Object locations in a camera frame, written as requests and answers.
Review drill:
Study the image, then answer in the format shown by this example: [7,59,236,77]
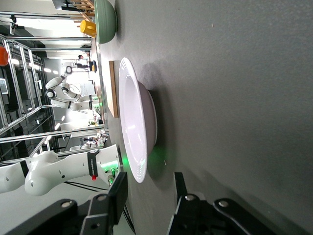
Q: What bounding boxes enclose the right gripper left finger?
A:
[80,171,129,235]

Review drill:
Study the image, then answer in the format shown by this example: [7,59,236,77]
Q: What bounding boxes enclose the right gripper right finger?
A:
[166,171,209,235]

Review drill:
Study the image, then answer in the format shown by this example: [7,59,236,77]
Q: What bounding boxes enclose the white round plate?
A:
[118,57,158,184]

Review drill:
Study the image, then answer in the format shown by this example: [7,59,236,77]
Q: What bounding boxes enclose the orange fruit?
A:
[0,46,9,67]

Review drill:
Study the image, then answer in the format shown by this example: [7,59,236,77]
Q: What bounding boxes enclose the wooden cutting board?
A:
[108,60,119,119]

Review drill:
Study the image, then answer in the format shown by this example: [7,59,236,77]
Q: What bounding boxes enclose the person in dark clothes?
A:
[74,54,98,73]

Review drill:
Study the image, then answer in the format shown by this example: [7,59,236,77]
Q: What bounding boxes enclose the yellow cup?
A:
[80,20,97,38]

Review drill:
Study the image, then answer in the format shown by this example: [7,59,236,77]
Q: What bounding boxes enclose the pale green bowl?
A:
[93,0,119,45]

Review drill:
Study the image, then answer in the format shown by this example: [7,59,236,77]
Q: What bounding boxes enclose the wooden peg rack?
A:
[61,0,96,23]

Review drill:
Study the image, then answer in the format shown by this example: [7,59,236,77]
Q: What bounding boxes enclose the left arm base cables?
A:
[63,180,110,193]

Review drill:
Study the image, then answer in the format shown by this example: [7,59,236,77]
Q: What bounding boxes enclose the aluminium frame structure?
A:
[0,11,109,163]

